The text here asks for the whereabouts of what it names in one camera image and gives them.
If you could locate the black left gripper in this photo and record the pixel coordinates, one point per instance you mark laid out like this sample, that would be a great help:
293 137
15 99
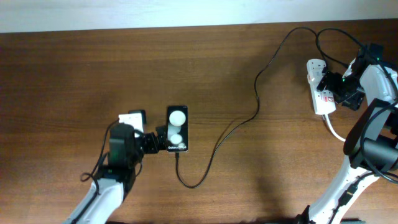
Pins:
153 144

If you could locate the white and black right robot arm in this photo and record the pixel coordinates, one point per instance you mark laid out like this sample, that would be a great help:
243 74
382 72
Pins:
370 148

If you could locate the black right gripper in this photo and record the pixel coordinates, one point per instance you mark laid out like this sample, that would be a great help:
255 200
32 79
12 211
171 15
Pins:
352 101

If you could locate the white power strip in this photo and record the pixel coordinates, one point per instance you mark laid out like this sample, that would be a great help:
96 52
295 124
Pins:
323 101

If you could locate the black Galaxy smartphone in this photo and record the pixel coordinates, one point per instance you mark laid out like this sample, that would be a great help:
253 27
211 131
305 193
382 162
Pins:
177 128

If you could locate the white USB charger plug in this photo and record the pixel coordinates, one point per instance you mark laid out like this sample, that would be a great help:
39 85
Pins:
315 69

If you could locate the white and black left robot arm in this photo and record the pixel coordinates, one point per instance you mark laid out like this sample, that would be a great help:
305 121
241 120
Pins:
115 172

